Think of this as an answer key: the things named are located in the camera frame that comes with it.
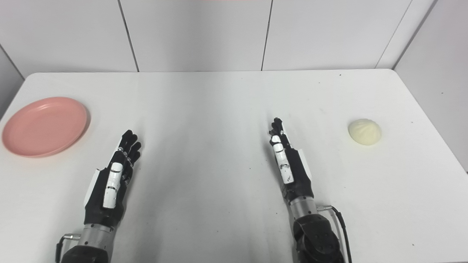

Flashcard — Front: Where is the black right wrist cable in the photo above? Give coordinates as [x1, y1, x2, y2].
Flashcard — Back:
[317, 205, 352, 263]

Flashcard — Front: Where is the pink round plate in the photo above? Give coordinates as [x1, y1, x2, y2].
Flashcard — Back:
[2, 96, 89, 158]

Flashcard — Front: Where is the white steamed bun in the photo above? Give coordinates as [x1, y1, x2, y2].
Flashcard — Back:
[348, 118, 382, 146]

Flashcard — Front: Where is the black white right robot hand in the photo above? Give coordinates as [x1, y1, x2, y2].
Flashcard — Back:
[269, 117, 315, 203]

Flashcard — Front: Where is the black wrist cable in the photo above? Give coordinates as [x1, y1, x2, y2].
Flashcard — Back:
[55, 234, 80, 263]
[317, 205, 352, 263]

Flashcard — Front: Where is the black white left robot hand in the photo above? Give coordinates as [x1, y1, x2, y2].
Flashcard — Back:
[83, 129, 142, 229]

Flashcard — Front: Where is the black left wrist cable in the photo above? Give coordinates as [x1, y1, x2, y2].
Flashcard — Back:
[55, 234, 80, 263]

